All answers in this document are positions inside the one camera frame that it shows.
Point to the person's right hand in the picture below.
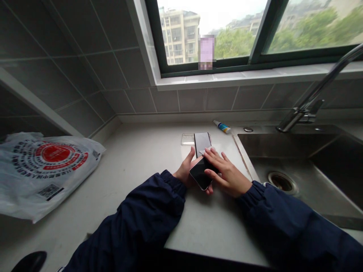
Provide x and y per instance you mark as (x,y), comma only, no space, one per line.
(229,178)

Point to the person's left hand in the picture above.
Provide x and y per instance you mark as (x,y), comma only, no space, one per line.
(183,173)

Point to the black smartphone with pink frame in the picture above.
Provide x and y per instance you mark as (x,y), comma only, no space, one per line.
(202,172)

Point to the white wipe cloth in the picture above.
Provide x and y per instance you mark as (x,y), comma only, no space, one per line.
(204,150)

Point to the small white bottle blue label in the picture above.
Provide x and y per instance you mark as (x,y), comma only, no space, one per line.
(222,127)

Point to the round metal hole cap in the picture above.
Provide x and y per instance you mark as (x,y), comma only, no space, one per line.
(248,129)

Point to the round sink drain strainer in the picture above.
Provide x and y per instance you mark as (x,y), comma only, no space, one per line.
(282,181)

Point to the stainless steel sink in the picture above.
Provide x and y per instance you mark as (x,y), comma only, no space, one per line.
(312,158)

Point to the chrome kitchen faucet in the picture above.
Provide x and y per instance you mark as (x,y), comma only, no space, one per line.
(306,110)

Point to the white plastic bag red print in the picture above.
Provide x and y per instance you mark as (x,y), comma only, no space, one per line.
(45,172)

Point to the dark framed window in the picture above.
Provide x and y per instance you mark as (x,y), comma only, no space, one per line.
(255,31)

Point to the black rounded object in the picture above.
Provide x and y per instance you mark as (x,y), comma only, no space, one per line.
(29,262)

